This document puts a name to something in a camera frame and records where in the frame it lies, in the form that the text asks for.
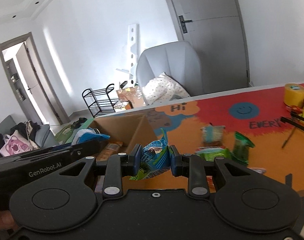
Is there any blue green candy packet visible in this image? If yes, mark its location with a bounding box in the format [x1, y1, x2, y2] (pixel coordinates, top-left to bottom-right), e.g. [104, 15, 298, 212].
[130, 128, 170, 181]

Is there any pale teal snack packet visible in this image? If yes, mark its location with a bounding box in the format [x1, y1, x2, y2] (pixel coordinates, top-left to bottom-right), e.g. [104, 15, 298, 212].
[201, 125, 225, 146]

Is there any dark green snack packet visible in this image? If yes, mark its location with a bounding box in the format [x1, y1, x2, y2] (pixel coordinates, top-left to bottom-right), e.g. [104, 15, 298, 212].
[232, 132, 255, 166]

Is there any orange brown snack package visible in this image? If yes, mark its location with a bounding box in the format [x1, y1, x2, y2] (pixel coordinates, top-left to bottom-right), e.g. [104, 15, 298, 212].
[96, 141, 123, 161]

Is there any person's left hand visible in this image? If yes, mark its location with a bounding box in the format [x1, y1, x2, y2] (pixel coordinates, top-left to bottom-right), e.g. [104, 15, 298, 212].
[0, 211, 17, 231]

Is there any pink cartoon bag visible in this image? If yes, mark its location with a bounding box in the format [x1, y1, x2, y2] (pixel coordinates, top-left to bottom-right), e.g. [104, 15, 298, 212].
[0, 130, 39, 157]

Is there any grey sofa with clothes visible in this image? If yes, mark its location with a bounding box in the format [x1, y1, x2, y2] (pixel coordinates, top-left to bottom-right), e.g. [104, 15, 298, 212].
[0, 115, 59, 158]

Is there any black shoe rack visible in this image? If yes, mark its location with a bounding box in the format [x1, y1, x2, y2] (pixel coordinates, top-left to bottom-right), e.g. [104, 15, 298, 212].
[82, 83, 118, 118]

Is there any brown cardboard box on floor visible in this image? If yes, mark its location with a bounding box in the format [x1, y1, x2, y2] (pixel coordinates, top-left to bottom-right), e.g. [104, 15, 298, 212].
[114, 80, 145, 112]

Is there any white dotted pillow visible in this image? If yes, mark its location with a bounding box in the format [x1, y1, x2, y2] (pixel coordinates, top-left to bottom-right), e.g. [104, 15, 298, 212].
[142, 72, 190, 105]

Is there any grey armchair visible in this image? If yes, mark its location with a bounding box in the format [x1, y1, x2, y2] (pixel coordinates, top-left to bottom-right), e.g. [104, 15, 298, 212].
[136, 41, 204, 96]

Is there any white perforated board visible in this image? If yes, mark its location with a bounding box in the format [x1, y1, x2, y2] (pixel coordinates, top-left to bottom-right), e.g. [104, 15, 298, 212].
[117, 23, 139, 85]

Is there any yellow tape roll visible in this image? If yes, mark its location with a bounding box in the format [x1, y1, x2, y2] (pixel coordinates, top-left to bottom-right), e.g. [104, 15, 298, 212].
[283, 83, 304, 107]

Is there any grey door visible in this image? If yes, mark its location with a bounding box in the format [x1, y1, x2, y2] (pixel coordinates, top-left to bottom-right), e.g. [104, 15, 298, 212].
[166, 0, 250, 93]

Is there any black door handle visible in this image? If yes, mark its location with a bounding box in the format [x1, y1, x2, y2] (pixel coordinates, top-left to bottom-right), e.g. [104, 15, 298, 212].
[179, 15, 192, 34]

